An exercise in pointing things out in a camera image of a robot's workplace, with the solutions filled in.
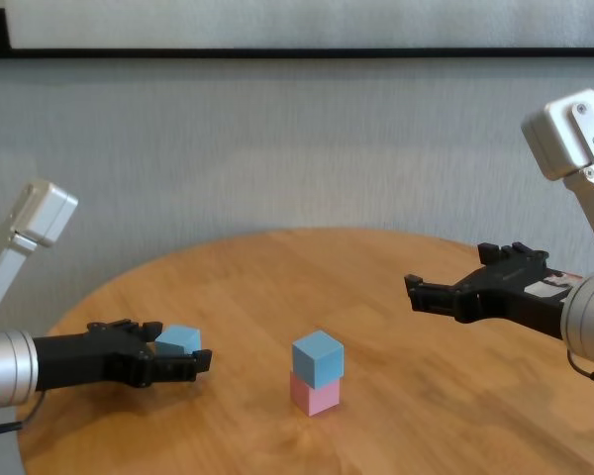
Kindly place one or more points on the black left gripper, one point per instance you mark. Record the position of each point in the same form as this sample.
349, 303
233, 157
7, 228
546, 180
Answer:
89, 358

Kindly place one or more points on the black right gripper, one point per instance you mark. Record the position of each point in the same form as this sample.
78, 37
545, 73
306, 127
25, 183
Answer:
515, 292

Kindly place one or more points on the blue cube block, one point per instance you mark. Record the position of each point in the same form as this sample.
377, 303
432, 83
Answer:
180, 339
317, 358

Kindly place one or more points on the pink cube block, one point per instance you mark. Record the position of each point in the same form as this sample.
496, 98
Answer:
317, 398

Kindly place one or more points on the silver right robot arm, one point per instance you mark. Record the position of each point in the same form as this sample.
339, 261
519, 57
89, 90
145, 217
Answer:
591, 316

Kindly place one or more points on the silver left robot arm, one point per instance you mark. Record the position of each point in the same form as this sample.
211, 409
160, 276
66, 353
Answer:
5, 366

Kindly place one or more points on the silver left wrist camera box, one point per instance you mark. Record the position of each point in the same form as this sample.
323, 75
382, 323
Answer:
44, 213

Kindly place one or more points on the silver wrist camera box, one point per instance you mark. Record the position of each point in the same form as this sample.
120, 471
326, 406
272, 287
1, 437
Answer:
44, 213
569, 133

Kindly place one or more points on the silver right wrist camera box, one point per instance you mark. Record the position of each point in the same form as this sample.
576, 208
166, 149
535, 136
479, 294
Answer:
569, 133

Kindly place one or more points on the white wall panel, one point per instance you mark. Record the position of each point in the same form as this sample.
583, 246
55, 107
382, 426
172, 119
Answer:
297, 22

